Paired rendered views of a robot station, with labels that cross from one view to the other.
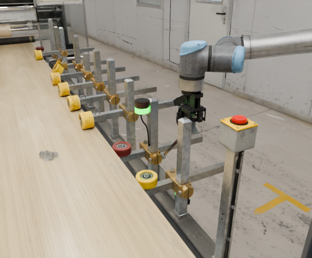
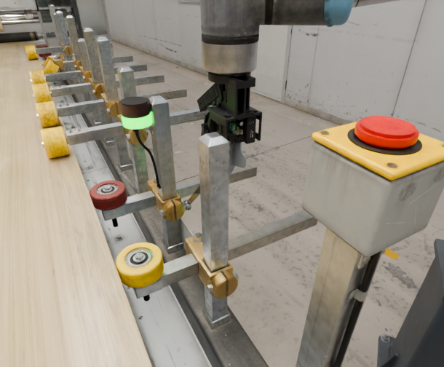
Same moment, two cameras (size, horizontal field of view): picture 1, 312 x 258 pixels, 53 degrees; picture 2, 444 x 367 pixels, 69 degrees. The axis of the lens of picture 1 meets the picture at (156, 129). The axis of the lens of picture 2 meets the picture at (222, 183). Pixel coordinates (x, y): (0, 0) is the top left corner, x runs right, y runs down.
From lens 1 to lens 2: 60 cm
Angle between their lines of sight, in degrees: 6
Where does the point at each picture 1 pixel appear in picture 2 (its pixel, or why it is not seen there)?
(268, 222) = not seen: hidden behind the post
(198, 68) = (242, 13)
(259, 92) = (326, 105)
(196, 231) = (244, 355)
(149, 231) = not seen: outside the picture
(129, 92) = (127, 92)
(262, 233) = not seen: hidden behind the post
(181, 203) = (216, 302)
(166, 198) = (193, 279)
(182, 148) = (211, 202)
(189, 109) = (226, 115)
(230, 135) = (357, 193)
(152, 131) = (161, 162)
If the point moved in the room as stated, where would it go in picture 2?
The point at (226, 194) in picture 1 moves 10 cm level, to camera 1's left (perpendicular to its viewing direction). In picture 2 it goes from (319, 344) to (223, 348)
